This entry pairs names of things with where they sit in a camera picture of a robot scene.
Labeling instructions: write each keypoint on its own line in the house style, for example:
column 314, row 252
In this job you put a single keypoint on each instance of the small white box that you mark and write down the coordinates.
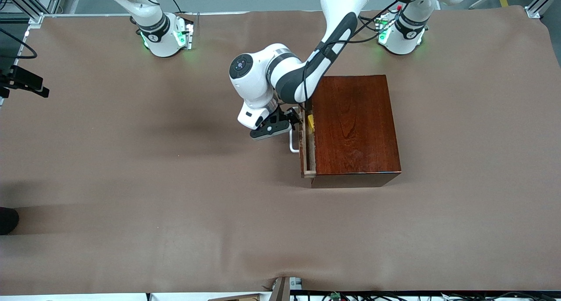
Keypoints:
column 296, row 283

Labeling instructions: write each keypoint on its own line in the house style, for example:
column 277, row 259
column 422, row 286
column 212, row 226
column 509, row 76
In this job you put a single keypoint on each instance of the yellow block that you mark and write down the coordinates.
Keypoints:
column 310, row 122

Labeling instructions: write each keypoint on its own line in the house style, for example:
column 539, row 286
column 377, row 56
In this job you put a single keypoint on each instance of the dark brown wooden cabinet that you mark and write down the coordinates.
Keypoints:
column 355, row 125

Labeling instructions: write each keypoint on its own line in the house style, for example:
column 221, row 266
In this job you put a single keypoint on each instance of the brown table cover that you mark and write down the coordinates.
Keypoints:
column 175, row 182

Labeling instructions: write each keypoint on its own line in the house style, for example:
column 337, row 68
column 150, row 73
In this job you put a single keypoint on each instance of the black round object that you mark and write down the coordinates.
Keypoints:
column 8, row 220

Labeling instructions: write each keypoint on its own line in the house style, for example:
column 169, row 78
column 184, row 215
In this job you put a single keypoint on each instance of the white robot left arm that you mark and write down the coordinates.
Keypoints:
column 254, row 77

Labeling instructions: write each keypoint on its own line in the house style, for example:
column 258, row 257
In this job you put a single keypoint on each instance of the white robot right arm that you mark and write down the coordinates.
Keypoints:
column 160, row 42

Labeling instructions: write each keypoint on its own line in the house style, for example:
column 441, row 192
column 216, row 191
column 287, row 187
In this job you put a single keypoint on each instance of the metal base connector plate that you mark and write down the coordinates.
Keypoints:
column 189, row 29
column 382, row 27

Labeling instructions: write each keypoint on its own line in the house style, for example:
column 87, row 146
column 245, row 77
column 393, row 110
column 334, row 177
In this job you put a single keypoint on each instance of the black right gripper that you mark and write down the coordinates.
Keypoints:
column 4, row 81

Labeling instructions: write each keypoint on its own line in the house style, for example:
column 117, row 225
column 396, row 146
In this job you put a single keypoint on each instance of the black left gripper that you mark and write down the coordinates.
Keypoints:
column 289, row 115

